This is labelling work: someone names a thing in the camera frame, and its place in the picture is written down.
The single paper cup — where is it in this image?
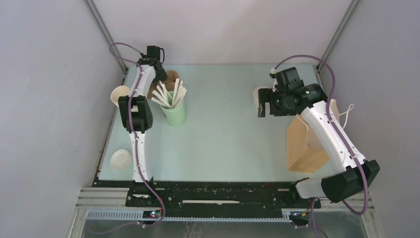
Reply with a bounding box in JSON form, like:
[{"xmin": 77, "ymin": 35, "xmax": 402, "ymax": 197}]
[{"xmin": 253, "ymin": 86, "xmax": 268, "ymax": 111}]

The brown paper bag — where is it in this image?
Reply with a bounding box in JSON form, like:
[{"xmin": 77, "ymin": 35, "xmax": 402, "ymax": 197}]
[{"xmin": 286, "ymin": 99, "xmax": 356, "ymax": 174}]

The stack of white lids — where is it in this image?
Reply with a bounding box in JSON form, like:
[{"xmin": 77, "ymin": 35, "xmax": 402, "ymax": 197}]
[{"xmin": 110, "ymin": 149, "xmax": 132, "ymax": 170}]

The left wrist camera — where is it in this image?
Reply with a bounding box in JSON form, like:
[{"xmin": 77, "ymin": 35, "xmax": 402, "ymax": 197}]
[{"xmin": 141, "ymin": 45, "xmax": 165, "ymax": 63}]

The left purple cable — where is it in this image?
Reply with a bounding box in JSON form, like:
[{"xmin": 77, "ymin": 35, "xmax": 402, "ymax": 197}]
[{"xmin": 87, "ymin": 43, "xmax": 166, "ymax": 236}]

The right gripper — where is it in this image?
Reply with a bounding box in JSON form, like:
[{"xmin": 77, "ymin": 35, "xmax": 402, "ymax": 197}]
[{"xmin": 259, "ymin": 88, "xmax": 297, "ymax": 117}]

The stack of paper cups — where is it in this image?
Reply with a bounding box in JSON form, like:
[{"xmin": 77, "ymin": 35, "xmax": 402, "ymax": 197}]
[{"xmin": 110, "ymin": 85, "xmax": 130, "ymax": 108}]

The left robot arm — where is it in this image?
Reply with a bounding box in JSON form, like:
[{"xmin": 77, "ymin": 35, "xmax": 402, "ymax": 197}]
[{"xmin": 118, "ymin": 57, "xmax": 165, "ymax": 207}]

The green cup holder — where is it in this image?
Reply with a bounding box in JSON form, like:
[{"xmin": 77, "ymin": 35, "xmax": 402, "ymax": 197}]
[{"xmin": 161, "ymin": 100, "xmax": 187, "ymax": 127}]

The purple cable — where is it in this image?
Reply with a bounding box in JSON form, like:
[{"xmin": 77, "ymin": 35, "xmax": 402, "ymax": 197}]
[
  {"xmin": 274, "ymin": 54, "xmax": 371, "ymax": 238},
  {"xmin": 87, "ymin": 43, "xmax": 166, "ymax": 236}
]

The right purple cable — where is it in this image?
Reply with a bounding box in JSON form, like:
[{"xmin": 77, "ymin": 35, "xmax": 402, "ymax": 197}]
[{"xmin": 274, "ymin": 54, "xmax": 371, "ymax": 238}]

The black front rail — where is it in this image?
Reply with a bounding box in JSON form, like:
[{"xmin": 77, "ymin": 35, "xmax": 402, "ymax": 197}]
[{"xmin": 75, "ymin": 178, "xmax": 375, "ymax": 227}]

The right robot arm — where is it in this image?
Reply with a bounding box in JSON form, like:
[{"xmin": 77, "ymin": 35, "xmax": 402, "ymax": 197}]
[{"xmin": 258, "ymin": 67, "xmax": 380, "ymax": 207}]

